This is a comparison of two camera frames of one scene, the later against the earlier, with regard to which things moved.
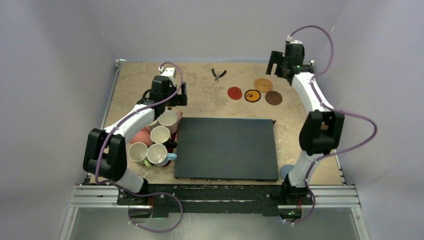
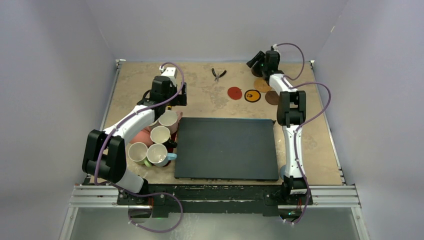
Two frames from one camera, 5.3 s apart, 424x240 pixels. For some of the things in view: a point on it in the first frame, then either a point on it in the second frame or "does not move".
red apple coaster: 234,93 does not move
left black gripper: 179,100 does not move
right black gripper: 274,62 → 259,59
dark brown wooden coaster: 273,98 does not move
